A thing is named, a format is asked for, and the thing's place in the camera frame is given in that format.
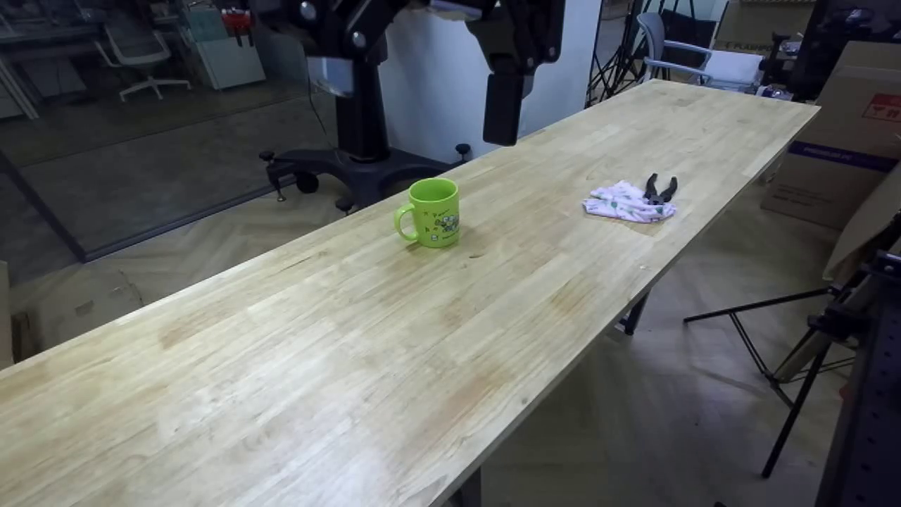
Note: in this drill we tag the black red robot on pedestal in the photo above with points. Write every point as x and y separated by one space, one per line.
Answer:
350 37

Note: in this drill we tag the black tripod stand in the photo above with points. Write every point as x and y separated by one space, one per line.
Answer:
842 315

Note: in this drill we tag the white office chair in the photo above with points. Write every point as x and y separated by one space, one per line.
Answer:
136 46

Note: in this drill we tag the green mug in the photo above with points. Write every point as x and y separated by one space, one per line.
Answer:
428 215

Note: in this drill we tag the white crumpled cloth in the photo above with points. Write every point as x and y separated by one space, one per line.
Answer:
629 204

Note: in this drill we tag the folding chair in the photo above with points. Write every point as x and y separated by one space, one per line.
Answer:
713 69

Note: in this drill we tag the cardboard box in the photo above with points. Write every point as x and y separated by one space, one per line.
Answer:
849 146

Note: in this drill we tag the black pliers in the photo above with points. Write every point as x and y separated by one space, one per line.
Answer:
657 194

